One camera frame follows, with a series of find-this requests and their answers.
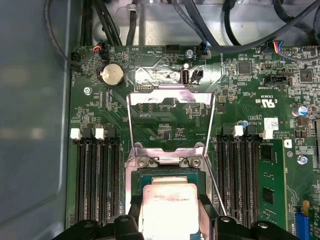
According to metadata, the silver coin cell battery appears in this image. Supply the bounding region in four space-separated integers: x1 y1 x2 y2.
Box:
99 62 125 88

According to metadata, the dark fan connector cable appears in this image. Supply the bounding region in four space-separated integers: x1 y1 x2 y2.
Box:
172 0 211 60

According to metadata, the green motherboard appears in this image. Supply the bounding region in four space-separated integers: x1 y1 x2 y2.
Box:
66 44 320 240

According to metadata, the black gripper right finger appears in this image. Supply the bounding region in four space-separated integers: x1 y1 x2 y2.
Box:
199 194 297 240

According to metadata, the green RAM stick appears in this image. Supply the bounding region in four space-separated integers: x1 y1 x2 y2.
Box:
258 138 287 230

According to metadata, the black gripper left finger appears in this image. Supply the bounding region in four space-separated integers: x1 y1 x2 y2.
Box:
55 195 145 240

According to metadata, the black cable bundle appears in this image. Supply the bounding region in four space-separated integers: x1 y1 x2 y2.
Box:
79 0 121 61

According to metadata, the black round cable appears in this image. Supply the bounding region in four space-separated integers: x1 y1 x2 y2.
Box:
44 0 83 73

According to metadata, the black open PC case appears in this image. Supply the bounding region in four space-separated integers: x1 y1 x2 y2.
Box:
0 0 320 240

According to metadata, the black sleeved cable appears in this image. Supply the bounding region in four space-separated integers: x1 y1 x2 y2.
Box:
125 3 140 47

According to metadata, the silver USB port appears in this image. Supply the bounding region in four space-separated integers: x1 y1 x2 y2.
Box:
180 66 192 86

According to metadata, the silver blue capacitor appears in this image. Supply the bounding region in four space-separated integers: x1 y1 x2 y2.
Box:
296 105 309 117

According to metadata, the white board label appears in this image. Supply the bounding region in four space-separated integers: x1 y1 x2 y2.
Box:
263 117 280 131

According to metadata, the blue expansion slot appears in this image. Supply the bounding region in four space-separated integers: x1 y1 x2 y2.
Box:
294 211 311 240

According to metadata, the thick black cable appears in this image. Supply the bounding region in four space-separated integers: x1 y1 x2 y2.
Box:
221 0 320 51

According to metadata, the CPU socket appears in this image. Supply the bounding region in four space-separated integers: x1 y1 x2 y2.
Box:
124 149 216 240

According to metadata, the metal socket cover frame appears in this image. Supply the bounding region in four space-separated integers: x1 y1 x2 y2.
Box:
126 83 217 166

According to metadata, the thin metal locking lever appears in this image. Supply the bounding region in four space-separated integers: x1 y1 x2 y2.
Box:
204 154 229 217

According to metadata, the silver CPU plate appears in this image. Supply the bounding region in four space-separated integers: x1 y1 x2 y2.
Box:
138 176 210 240

